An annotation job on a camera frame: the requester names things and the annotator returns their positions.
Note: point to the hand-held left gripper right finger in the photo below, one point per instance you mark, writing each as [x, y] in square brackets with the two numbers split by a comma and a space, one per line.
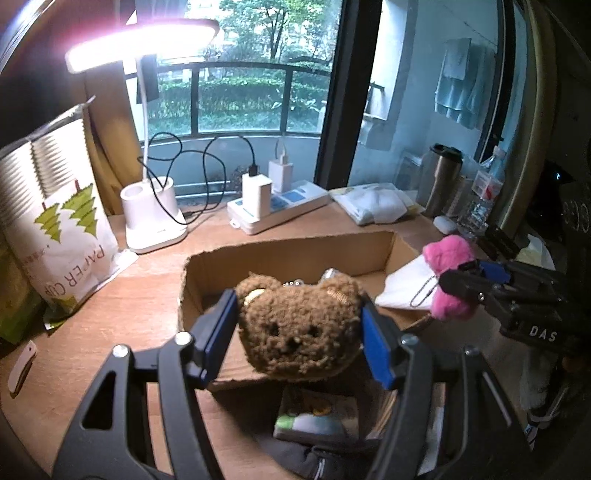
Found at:
[376, 346]

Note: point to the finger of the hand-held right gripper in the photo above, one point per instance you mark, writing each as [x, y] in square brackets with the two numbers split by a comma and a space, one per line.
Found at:
[495, 272]
[459, 284]

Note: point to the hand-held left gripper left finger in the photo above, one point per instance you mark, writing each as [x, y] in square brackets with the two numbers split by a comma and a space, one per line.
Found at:
[222, 323]

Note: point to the brown teddy bear plush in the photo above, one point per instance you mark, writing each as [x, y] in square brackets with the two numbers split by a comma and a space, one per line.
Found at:
[298, 323]

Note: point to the cardboard box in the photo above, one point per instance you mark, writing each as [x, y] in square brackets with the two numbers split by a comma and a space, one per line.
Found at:
[286, 258]

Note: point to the yellow paper sheet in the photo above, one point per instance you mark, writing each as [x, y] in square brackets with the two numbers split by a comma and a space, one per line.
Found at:
[538, 253]

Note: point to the white earbuds case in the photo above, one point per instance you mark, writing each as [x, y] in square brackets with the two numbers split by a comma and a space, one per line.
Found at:
[444, 224]

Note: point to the clear water bottle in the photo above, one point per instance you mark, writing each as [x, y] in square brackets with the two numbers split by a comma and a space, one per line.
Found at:
[480, 194]

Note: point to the small printed packet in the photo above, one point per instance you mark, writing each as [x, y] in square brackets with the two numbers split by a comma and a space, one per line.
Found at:
[316, 415]

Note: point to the steel travel tumbler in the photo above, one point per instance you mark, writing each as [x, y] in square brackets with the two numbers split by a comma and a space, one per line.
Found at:
[441, 180]

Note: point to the white packet of cloth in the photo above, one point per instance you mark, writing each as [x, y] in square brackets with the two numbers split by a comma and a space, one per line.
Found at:
[374, 203]

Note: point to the white desk lamp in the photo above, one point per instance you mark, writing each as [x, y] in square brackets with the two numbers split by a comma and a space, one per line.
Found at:
[152, 217]

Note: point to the dark grey cloth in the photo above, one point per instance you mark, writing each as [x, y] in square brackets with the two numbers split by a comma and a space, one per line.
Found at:
[318, 461]

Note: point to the white power strip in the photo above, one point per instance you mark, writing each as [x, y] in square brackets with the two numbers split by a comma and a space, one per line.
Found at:
[281, 207]

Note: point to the large white charger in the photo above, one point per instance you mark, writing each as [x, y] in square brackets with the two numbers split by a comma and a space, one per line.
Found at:
[256, 196]

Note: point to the small white charger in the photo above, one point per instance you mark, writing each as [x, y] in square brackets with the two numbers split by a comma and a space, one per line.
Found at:
[281, 173]

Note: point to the paper cup package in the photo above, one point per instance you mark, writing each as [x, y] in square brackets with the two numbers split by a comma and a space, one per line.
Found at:
[60, 221]

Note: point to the hanging light towels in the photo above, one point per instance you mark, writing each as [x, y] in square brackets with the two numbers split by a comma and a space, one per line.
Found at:
[464, 83]

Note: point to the yellow curtain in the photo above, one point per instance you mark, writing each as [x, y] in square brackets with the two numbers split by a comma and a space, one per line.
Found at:
[113, 152]

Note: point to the white utility knife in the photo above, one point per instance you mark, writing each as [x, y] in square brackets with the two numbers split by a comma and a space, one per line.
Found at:
[22, 367]

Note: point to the green package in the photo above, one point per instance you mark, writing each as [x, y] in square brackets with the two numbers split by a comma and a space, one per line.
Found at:
[16, 300]

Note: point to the balcony railing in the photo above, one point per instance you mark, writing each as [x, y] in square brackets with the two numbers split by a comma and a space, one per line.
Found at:
[240, 97]

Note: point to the gold curved frame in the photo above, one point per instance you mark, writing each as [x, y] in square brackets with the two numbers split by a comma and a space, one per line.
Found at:
[535, 115]

